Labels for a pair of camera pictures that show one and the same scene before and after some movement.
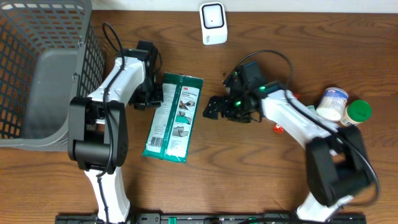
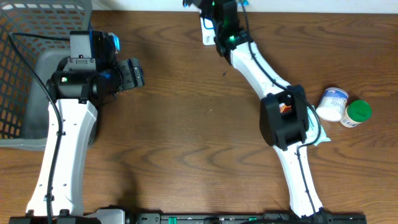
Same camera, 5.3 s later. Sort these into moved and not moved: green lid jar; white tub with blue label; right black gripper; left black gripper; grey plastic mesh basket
Moved: right black gripper; left black gripper
Not moved: white tub with blue label; grey plastic mesh basket; green lid jar
